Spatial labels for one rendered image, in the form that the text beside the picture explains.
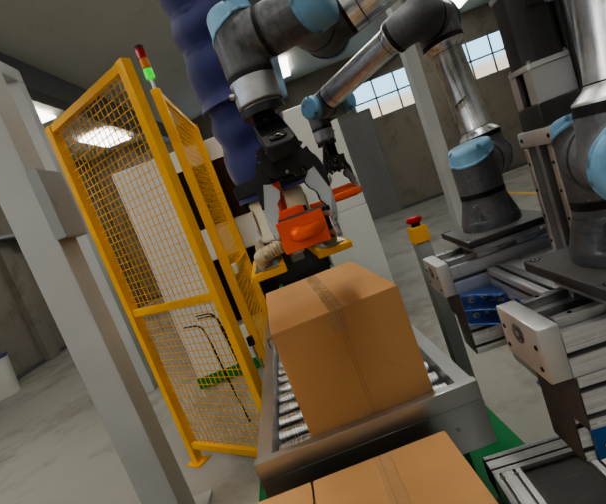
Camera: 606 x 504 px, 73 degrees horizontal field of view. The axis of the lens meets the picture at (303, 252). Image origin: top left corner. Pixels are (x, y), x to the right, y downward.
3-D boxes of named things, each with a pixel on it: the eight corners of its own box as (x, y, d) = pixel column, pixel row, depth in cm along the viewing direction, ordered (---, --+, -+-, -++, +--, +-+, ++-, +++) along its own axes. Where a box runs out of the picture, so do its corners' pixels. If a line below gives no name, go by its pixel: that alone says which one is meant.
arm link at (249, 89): (275, 64, 61) (223, 82, 61) (286, 94, 62) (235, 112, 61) (274, 79, 69) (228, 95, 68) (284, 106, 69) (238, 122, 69)
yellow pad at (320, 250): (305, 247, 145) (300, 234, 144) (332, 237, 145) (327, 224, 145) (319, 259, 111) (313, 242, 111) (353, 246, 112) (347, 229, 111)
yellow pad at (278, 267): (254, 266, 144) (249, 253, 143) (281, 256, 144) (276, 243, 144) (253, 284, 110) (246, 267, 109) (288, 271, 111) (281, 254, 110)
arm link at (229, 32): (237, -16, 58) (191, 15, 61) (265, 62, 59) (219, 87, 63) (262, 1, 65) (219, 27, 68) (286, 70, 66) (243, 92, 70)
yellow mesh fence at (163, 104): (280, 359, 363) (189, 128, 335) (291, 355, 363) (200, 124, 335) (282, 433, 247) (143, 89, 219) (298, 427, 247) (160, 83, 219)
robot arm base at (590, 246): (637, 228, 72) (624, 174, 70) (723, 239, 57) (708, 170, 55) (552, 258, 73) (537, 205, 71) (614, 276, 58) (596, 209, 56)
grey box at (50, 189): (78, 236, 192) (50, 175, 188) (89, 232, 193) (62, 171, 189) (55, 240, 173) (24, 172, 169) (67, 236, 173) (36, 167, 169)
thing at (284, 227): (283, 249, 71) (273, 222, 70) (323, 234, 71) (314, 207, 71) (286, 255, 63) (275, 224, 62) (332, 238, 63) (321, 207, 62)
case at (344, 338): (297, 375, 183) (265, 293, 178) (379, 342, 186) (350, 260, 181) (318, 454, 124) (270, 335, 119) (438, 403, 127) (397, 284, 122)
